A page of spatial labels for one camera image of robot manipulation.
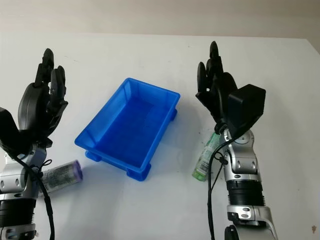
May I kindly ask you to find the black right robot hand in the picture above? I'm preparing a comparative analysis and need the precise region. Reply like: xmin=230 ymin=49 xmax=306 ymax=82
xmin=195 ymin=40 xmax=239 ymax=134

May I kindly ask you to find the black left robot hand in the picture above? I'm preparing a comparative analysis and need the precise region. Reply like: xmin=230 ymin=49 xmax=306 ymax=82
xmin=18 ymin=48 xmax=69 ymax=150

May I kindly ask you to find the green tube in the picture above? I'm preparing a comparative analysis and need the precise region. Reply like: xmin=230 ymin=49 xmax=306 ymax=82
xmin=191 ymin=131 xmax=221 ymax=182

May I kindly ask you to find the purple-capped printed bag roll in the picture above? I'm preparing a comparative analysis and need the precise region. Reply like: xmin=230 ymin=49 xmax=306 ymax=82
xmin=36 ymin=159 xmax=84 ymax=195

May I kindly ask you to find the blue plastic tray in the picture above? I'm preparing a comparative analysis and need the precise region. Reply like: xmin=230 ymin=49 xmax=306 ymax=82
xmin=74 ymin=77 xmax=181 ymax=182

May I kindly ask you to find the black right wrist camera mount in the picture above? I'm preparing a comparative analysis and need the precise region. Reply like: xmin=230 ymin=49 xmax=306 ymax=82
xmin=227 ymin=84 xmax=267 ymax=138

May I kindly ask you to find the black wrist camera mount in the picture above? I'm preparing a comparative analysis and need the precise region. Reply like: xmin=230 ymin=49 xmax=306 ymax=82
xmin=227 ymin=84 xmax=267 ymax=138
xmin=0 ymin=106 xmax=35 ymax=162

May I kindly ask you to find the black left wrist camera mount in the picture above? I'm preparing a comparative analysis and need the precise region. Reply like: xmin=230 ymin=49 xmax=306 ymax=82
xmin=0 ymin=106 xmax=35 ymax=162

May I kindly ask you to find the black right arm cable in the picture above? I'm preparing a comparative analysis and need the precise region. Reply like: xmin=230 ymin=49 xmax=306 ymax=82
xmin=206 ymin=136 xmax=242 ymax=240

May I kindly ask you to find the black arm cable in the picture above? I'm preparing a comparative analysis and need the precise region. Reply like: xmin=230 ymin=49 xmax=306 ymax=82
xmin=206 ymin=136 xmax=242 ymax=240
xmin=14 ymin=154 xmax=56 ymax=240

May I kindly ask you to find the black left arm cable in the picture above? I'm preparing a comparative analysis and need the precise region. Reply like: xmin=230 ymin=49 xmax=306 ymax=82
xmin=14 ymin=154 xmax=56 ymax=240

